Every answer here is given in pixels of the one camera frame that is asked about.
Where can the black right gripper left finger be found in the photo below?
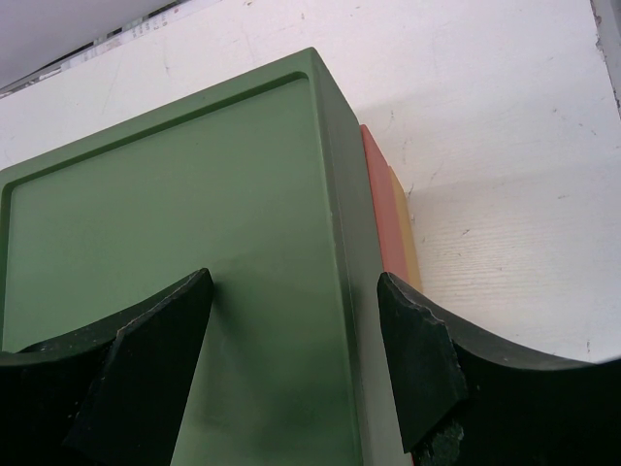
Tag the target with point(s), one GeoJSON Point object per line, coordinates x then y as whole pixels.
{"type": "Point", "coordinates": [109, 393]}

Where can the salmon drawer box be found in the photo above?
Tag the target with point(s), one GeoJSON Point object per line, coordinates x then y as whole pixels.
{"type": "Point", "coordinates": [393, 255]}

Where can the yellow drawer box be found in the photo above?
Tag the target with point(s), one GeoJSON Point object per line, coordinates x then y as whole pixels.
{"type": "Point", "coordinates": [402, 207]}

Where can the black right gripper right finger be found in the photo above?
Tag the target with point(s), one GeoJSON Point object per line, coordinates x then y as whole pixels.
{"type": "Point", "coordinates": [466, 396]}

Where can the green drawer box shell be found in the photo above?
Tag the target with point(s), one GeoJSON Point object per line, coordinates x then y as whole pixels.
{"type": "Point", "coordinates": [263, 181]}

